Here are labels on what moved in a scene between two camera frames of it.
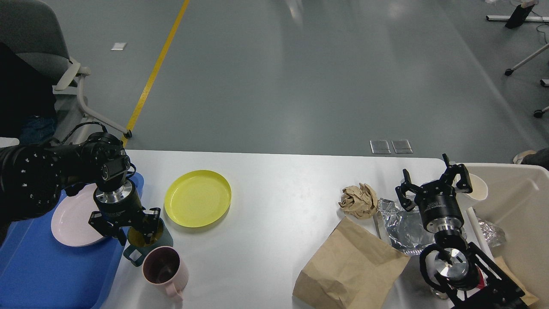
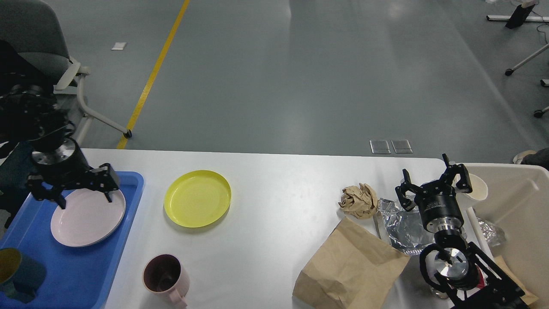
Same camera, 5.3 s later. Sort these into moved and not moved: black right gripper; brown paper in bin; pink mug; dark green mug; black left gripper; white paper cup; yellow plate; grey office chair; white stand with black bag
Moved: dark green mug; black left gripper; pink mug
Not moved: white stand with black bag; black right gripper; brown paper in bin; yellow plate; grey office chair; white paper cup
